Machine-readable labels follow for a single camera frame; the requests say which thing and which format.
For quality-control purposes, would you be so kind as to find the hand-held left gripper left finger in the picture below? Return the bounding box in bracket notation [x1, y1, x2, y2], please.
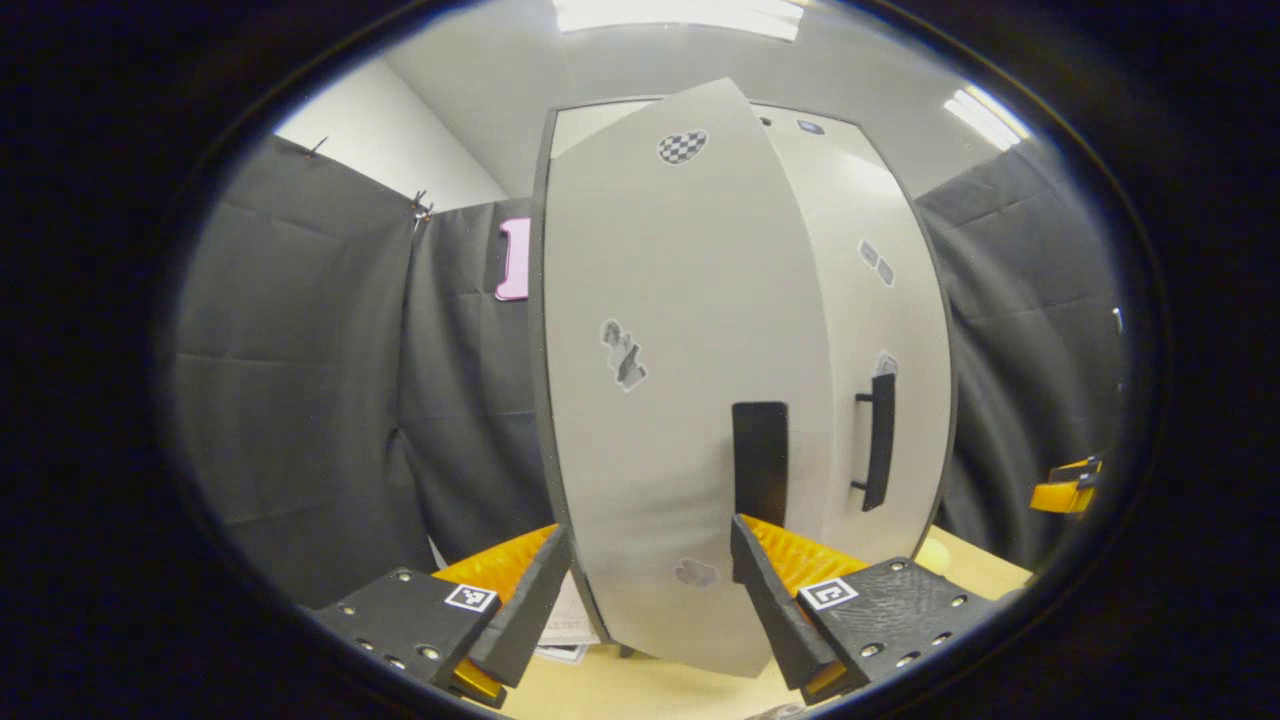
[310, 524, 576, 711]

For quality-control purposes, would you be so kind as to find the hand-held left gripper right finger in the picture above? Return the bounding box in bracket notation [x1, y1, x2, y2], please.
[730, 515, 1001, 706]

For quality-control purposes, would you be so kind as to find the white cabinet door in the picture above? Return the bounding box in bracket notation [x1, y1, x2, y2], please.
[540, 78, 836, 679]
[765, 140, 956, 566]

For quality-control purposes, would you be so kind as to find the white cabinet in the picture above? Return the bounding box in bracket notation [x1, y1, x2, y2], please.
[528, 95, 961, 661]

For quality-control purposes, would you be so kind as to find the white printed booklet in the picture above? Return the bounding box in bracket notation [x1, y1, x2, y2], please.
[535, 570, 603, 666]

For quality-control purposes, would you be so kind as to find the black backdrop cloth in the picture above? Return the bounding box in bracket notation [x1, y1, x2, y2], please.
[170, 135, 1131, 611]

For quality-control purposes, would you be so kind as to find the ceiling light panel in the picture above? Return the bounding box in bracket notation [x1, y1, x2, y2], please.
[943, 88, 1031, 153]
[553, 0, 806, 43]

